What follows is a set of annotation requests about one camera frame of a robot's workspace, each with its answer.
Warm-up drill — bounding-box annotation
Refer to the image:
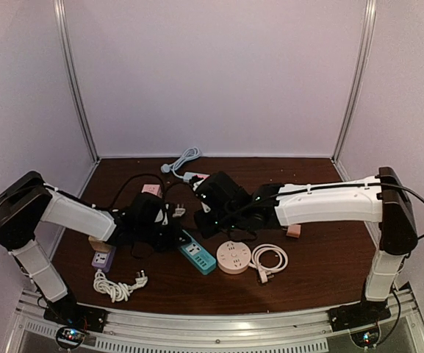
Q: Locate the white coiled socket cable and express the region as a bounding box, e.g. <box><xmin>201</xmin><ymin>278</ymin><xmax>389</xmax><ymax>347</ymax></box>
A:
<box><xmin>251</xmin><ymin>244</ymin><xmax>290</xmax><ymax>285</ymax></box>

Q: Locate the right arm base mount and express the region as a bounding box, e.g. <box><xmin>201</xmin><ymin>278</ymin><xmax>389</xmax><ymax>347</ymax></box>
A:
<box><xmin>327</xmin><ymin>300</ymin><xmax>391</xmax><ymax>349</ymax></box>

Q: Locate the purple power strip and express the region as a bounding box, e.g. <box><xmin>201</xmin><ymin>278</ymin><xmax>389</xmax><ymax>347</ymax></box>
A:
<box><xmin>91</xmin><ymin>247</ymin><xmax>116</xmax><ymax>274</ymax></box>

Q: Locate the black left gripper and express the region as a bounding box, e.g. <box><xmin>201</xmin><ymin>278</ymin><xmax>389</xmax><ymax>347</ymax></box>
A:
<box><xmin>137</xmin><ymin>219</ymin><xmax>190</xmax><ymax>253</ymax></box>

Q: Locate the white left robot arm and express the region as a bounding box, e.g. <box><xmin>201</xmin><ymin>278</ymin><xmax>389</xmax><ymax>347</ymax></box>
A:
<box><xmin>0</xmin><ymin>171</ymin><xmax>189</xmax><ymax>327</ymax></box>

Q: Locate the white bundled strip cable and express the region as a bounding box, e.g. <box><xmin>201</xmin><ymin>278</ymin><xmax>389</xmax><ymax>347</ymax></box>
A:
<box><xmin>93</xmin><ymin>269</ymin><xmax>149</xmax><ymax>303</ymax></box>

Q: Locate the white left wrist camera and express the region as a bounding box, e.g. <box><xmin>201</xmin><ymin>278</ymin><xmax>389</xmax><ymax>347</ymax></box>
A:
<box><xmin>155</xmin><ymin>204</ymin><xmax>170</xmax><ymax>227</ymax></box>

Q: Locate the aluminium front rail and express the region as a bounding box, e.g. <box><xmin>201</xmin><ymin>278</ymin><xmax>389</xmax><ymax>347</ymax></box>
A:
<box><xmin>2</xmin><ymin>289</ymin><xmax>424</xmax><ymax>352</ymax></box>

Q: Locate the teal usb power strip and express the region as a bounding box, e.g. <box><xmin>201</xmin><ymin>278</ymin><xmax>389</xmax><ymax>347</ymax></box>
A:
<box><xmin>179</xmin><ymin>230</ymin><xmax>217</xmax><ymax>275</ymax></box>

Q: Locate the small pink plug adapter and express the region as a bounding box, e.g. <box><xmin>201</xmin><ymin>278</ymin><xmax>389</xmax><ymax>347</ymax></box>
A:
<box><xmin>286</xmin><ymin>224</ymin><xmax>301</xmax><ymax>238</ymax></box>

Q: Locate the light blue strip cable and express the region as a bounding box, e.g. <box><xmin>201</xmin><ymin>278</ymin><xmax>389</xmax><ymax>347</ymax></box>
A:
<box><xmin>160</xmin><ymin>147</ymin><xmax>202</xmax><ymax>181</ymax></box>

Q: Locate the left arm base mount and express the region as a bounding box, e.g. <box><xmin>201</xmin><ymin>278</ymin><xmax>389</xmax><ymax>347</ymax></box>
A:
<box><xmin>43</xmin><ymin>299</ymin><xmax>107</xmax><ymax>351</ymax></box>

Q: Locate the beige cube socket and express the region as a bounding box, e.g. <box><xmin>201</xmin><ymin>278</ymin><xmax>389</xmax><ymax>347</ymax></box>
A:
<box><xmin>88</xmin><ymin>237</ymin><xmax>108</xmax><ymax>252</ymax></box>

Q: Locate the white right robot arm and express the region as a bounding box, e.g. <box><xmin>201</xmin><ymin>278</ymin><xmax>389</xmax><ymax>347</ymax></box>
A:
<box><xmin>190</xmin><ymin>167</ymin><xmax>422</xmax><ymax>325</ymax></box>

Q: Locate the round pink power socket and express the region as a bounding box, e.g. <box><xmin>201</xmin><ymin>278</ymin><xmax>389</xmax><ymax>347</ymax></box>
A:
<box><xmin>216</xmin><ymin>240</ymin><xmax>251</xmax><ymax>275</ymax></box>

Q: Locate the pink cube socket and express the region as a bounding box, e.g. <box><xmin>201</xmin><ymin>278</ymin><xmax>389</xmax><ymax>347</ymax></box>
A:
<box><xmin>141</xmin><ymin>184</ymin><xmax>162</xmax><ymax>198</ymax></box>

